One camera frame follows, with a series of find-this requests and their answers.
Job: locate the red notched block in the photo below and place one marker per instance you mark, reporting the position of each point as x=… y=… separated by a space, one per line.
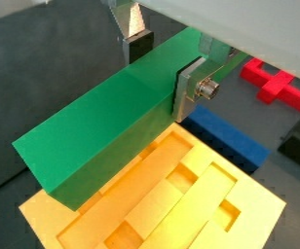
x=274 y=86

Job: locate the yellow slotted board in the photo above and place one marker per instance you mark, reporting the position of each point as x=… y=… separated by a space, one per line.
x=178 y=198

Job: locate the green rectangular block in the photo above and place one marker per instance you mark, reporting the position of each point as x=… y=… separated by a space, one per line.
x=79 y=148

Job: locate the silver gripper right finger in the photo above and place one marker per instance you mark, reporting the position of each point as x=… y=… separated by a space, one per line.
x=198 y=78

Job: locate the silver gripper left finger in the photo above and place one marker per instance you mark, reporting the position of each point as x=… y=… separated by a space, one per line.
x=137 y=37

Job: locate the blue rectangular block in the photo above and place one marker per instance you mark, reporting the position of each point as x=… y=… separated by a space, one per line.
x=233 y=144

